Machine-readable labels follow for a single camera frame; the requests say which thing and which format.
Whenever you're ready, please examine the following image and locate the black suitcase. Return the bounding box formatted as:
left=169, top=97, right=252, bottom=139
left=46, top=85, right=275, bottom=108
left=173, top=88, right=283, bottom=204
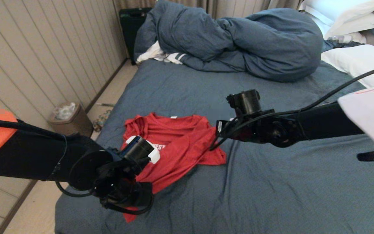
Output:
left=119, top=8, right=153, bottom=65

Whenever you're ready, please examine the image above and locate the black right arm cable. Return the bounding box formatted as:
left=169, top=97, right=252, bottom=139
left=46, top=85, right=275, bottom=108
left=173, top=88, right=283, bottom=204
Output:
left=209, top=64, right=374, bottom=151

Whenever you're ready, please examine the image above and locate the large white pillow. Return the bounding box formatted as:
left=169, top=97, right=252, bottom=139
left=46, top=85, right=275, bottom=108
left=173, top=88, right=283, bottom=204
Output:
left=321, top=45, right=374, bottom=88

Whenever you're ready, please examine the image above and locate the brown trash bin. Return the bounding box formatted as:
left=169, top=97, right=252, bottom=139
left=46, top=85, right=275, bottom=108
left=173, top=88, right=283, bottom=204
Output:
left=48, top=103, right=94, bottom=137

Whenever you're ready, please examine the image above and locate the crumpled blue duvet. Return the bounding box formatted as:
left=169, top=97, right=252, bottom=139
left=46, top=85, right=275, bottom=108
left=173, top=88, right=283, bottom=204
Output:
left=134, top=1, right=324, bottom=82

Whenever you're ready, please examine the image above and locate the red printed t-shirt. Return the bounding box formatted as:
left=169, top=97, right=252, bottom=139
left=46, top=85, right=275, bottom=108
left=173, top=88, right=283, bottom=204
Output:
left=122, top=113, right=227, bottom=223

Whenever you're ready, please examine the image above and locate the patterned slipper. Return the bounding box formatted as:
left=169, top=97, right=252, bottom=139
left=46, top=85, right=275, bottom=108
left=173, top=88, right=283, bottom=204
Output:
left=93, top=110, right=113, bottom=130

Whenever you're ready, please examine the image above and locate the white striped garment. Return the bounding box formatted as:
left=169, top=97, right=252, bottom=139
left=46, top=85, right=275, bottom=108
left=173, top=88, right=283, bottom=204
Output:
left=136, top=41, right=186, bottom=65

